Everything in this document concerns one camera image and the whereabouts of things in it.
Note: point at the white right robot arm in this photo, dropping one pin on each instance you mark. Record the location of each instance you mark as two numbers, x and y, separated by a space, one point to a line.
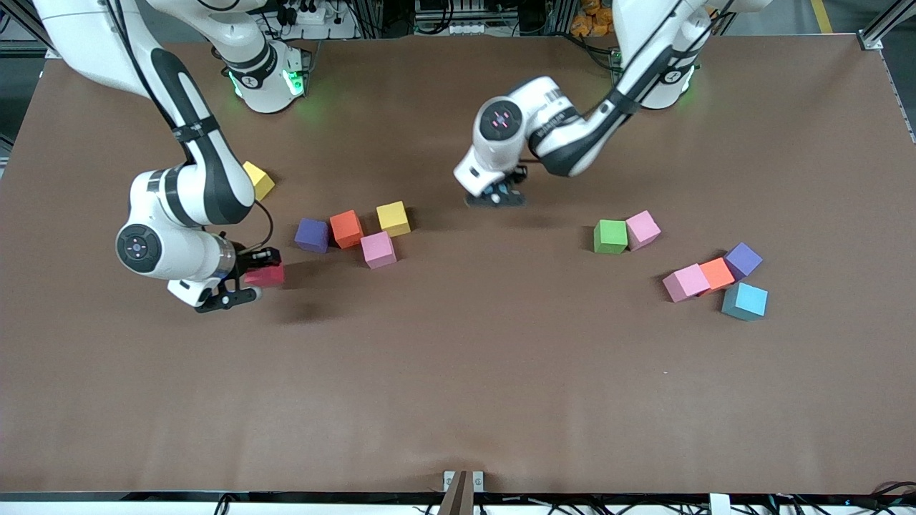
200 179

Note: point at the metal table edge bracket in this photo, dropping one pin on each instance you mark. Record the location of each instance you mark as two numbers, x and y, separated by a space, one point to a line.
449 479

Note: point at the red foam cube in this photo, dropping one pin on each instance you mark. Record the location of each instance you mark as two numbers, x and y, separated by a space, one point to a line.
268 276

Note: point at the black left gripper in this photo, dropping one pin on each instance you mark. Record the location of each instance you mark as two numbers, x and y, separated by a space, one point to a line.
517 174

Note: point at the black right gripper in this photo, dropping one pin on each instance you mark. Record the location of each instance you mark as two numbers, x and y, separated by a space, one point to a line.
245 259

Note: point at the pink foam cube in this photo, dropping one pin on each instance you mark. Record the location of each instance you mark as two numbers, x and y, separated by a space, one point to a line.
643 229
685 282
378 249

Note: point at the green foam cube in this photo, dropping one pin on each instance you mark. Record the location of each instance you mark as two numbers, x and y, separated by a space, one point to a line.
610 236

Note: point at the yellow foam cube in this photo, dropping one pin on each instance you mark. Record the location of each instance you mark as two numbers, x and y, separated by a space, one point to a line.
393 218
261 182

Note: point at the small white power strip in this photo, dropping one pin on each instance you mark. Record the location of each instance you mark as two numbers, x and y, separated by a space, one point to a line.
469 28

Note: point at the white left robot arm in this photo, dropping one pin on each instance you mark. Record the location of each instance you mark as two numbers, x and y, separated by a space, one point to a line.
572 136

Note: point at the orange foam cube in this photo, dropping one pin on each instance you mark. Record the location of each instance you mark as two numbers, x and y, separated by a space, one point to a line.
346 229
718 273

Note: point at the white power strip with plugs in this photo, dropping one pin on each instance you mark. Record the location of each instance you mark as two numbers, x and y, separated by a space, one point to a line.
311 14

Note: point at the bag of orange items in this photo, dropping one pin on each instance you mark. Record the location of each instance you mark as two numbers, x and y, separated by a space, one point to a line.
590 21

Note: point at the purple foam cube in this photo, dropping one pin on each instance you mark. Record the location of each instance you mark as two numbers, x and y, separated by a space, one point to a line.
312 234
743 259

